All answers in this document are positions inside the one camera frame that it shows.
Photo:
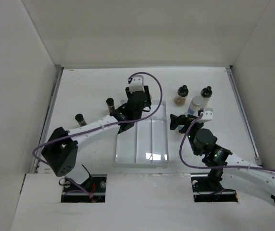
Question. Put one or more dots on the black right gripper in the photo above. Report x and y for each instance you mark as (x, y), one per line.
(181, 120)

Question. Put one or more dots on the white divided organizer tray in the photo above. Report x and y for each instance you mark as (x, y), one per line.
(145, 145)

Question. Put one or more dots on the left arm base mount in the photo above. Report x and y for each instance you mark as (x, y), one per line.
(93, 190)

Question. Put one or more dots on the black stopper jar white contents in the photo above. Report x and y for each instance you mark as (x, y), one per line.
(206, 94)

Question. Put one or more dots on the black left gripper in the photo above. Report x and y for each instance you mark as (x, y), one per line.
(128, 92)

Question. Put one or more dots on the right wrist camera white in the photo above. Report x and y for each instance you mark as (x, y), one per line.
(207, 114)

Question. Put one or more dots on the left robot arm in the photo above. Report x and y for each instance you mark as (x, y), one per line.
(63, 146)

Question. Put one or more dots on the black stopper jar brown contents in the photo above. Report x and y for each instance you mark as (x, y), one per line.
(181, 96)

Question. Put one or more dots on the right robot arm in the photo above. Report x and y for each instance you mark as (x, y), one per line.
(227, 170)

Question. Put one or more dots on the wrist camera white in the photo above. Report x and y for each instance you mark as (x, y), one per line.
(136, 83)
(207, 114)

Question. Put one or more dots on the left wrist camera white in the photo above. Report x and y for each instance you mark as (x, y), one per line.
(136, 83)

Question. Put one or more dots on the white cap blue label jar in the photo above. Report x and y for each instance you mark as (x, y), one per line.
(195, 105)

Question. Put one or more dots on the black cap spice bottle left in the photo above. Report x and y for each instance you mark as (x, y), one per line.
(80, 120)

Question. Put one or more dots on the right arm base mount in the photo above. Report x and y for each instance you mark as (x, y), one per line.
(207, 188)

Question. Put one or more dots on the black cap red label bottle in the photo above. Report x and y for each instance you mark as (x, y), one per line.
(110, 104)

